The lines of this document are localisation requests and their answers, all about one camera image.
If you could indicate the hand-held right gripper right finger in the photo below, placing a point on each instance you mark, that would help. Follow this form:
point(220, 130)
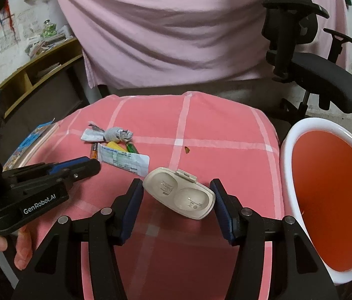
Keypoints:
point(222, 212)

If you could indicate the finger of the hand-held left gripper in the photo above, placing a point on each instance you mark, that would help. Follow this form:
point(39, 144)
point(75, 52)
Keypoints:
point(85, 170)
point(68, 165)

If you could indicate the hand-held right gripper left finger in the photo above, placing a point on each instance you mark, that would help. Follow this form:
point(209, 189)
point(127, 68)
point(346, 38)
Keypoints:
point(130, 212)

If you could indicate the orange and black battery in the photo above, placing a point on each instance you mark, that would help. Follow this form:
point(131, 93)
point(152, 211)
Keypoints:
point(94, 153)

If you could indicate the torn white wrapper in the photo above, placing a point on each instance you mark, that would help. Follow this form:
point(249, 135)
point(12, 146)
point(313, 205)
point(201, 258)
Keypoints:
point(91, 136)

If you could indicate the yellow plastic piece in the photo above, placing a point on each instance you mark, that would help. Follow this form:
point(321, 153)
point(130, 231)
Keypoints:
point(113, 146)

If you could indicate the white printed label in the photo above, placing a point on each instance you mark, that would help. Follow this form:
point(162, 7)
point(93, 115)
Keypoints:
point(122, 161)

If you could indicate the grey tissue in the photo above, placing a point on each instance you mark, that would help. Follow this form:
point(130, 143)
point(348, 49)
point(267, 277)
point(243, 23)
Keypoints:
point(116, 133)

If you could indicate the beige plastic case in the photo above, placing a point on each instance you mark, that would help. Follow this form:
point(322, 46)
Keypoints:
point(176, 193)

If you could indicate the green battery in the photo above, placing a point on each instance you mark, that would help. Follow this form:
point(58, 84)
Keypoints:
point(131, 147)

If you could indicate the orange bucket with white rim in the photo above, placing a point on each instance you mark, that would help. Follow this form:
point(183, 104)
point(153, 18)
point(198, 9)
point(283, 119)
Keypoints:
point(332, 200)

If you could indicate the person's left hand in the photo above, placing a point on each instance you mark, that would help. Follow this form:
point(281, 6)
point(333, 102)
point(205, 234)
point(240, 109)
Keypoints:
point(23, 250)

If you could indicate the blue paperback book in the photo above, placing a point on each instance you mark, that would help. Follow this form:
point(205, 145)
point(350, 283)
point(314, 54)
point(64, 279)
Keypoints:
point(29, 140)

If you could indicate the pink checked cloth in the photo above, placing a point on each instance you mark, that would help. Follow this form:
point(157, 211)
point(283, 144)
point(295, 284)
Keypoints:
point(194, 125)

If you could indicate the small pile of papers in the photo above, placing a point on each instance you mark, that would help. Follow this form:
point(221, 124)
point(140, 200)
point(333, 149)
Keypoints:
point(49, 70)

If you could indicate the wooden desk shelf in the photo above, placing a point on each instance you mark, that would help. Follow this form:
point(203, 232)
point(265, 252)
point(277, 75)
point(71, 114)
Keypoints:
point(54, 53)

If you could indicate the stack of books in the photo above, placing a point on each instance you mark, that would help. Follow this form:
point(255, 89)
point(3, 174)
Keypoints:
point(47, 42)

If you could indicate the glass jar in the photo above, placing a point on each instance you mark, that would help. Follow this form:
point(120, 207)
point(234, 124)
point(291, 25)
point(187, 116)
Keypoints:
point(50, 28)

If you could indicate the pink hanging sheet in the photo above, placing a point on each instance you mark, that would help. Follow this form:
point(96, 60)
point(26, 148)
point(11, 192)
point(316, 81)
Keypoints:
point(179, 31)

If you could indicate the black office chair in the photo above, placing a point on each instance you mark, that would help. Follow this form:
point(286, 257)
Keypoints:
point(325, 78)

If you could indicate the red feather decoration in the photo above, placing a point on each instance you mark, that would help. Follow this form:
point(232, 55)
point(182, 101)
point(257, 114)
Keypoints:
point(2, 9)

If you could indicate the white wall calendar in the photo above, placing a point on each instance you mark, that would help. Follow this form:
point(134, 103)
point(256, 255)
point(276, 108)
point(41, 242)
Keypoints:
point(10, 34)

